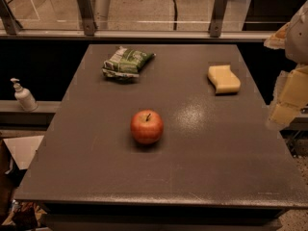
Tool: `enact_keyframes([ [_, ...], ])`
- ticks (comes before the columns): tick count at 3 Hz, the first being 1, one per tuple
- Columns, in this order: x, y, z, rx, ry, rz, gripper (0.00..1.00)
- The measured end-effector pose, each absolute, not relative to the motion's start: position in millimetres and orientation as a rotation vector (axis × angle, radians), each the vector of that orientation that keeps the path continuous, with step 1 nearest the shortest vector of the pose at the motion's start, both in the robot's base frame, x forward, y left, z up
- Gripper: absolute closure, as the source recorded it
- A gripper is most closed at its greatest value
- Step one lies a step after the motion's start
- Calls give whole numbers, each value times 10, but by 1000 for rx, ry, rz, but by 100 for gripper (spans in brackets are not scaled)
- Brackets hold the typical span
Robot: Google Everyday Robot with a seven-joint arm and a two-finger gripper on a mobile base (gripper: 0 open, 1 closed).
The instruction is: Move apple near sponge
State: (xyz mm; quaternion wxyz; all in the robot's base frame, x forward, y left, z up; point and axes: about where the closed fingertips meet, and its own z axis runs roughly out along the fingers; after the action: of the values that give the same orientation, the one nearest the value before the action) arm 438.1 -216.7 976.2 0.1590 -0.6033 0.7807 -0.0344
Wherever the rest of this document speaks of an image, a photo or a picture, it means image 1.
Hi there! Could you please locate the metal railing bar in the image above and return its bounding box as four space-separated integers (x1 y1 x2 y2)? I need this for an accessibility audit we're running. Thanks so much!
0 29 272 42

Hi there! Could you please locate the left metal railing post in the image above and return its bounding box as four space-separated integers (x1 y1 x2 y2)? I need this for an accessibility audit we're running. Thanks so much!
77 0 96 36

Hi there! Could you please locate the metal railing post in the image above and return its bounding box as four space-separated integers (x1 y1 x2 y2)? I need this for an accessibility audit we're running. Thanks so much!
209 0 228 38
77 0 96 36

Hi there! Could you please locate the white pipe behind glass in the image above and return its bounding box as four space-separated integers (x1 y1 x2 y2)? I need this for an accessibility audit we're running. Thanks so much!
66 0 112 30

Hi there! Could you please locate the far left metal post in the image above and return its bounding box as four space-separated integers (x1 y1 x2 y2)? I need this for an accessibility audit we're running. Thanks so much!
0 0 22 35

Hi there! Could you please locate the yellow sponge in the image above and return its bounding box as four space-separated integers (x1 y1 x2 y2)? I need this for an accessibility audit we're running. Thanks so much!
207 64 241 94

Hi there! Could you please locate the right metal railing post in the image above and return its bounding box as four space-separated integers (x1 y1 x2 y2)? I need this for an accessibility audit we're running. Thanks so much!
209 0 228 38

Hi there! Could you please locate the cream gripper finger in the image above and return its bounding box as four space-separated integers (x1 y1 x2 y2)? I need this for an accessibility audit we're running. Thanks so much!
264 23 290 49
266 65 308 130

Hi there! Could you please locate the green chip bag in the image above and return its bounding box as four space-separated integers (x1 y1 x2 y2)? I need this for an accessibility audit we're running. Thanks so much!
102 46 155 79

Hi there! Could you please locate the red apple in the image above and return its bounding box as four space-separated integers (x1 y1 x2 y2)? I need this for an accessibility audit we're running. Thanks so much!
130 110 164 144

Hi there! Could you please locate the cardboard box with paper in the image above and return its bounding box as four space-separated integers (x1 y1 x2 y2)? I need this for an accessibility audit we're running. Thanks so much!
0 136 44 226

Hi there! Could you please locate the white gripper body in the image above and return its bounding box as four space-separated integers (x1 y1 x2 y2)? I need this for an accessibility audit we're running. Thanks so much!
285 1 308 64

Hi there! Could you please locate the white pump bottle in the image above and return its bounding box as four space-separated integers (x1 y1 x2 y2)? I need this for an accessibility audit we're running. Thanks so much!
11 78 38 112

